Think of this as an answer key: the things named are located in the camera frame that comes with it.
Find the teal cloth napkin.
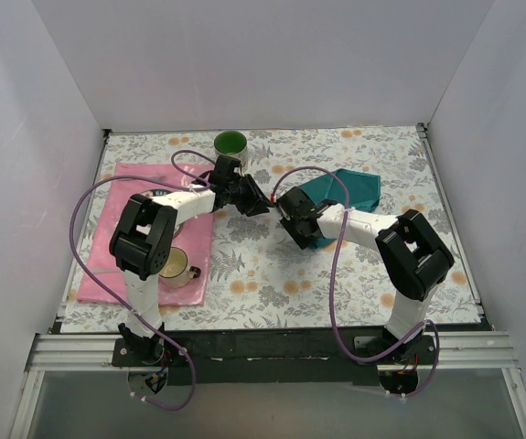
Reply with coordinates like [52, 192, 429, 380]
[298, 168, 381, 251]

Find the pink placemat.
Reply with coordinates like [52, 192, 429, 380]
[87, 163, 214, 305]

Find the white plate blue rim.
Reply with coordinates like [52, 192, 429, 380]
[143, 188, 184, 238]

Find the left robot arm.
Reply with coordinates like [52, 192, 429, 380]
[109, 155, 272, 366]

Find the green inside floral mug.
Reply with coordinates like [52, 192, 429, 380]
[214, 131, 248, 169]

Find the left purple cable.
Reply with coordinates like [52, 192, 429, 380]
[69, 149, 220, 411]

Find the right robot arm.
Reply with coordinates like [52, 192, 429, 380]
[275, 187, 455, 364]

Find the cream enamel cup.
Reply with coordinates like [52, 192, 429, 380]
[159, 247, 201, 289]

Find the aluminium frame rail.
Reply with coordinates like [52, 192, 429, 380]
[23, 331, 526, 438]

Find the floral tablecloth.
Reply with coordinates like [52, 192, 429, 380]
[59, 126, 482, 334]

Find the silver fork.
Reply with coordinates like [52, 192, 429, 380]
[118, 175, 167, 184]

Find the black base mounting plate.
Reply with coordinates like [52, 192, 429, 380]
[112, 327, 435, 386]

